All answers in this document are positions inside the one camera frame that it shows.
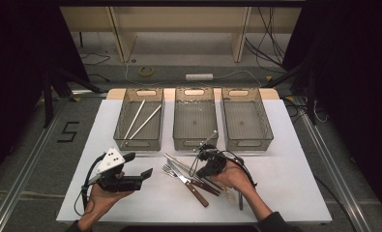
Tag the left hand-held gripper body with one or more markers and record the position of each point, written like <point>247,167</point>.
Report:
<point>111,161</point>

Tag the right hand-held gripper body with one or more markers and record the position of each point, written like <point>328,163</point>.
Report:
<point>214,161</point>

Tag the grey transparent plastic bin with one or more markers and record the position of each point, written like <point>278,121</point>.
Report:
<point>243,122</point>
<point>195,116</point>
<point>150,132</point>

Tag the white chopstick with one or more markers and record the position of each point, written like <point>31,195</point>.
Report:
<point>146,121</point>
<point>135,117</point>

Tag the metal spoon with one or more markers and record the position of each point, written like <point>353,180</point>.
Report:
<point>240,203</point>

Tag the person's right hand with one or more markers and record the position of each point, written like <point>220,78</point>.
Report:
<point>235,177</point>

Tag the person's left hand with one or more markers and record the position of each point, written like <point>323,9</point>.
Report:
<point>100,201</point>

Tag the white table sheet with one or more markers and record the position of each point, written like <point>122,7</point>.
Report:
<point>185,216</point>

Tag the white power strip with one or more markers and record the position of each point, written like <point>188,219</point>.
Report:
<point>198,77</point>

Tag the yellow tape roll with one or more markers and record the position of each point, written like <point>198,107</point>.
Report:
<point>139,71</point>

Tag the black stand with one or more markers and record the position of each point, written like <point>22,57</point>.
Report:
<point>47,96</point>
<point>311,96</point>

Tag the beige wooden desk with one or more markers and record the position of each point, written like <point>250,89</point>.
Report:
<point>121,38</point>

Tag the black curtain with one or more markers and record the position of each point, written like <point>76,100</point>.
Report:
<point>17,48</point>
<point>356,64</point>

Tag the metal floor rail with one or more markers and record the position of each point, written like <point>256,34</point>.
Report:
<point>21,180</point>
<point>335,175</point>

